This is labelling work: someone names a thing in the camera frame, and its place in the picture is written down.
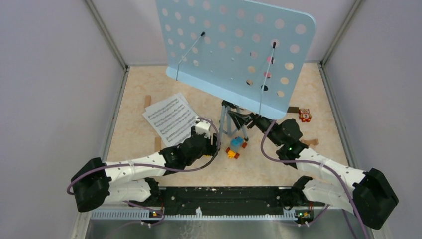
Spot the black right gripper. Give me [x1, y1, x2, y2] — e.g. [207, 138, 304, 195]
[228, 99, 283, 147]

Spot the light blue music stand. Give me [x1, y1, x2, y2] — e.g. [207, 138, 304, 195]
[155, 0, 316, 120]

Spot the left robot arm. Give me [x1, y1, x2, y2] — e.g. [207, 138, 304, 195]
[67, 133, 220, 212]

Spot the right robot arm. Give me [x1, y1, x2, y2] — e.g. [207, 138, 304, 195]
[228, 111, 399, 230]

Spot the blue toy brick car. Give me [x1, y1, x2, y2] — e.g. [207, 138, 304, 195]
[225, 136, 247, 159]

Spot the wooden block near left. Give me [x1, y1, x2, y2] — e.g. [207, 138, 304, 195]
[154, 137, 162, 152]

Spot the dark brown wooden block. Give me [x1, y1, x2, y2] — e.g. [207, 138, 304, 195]
[287, 107, 300, 114]

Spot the red owl number block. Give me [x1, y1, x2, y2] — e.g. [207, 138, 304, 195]
[299, 109, 312, 122]

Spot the pink toy microphone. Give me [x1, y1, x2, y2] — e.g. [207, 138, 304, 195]
[267, 56, 275, 64]

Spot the wooden block far left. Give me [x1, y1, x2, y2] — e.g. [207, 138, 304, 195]
[144, 95, 152, 108]

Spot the wooden block right side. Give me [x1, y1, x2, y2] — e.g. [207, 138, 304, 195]
[308, 138, 319, 146]

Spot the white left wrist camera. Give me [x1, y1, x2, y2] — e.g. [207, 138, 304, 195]
[194, 118, 211, 139]

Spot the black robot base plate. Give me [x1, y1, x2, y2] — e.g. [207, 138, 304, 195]
[132, 186, 323, 216]

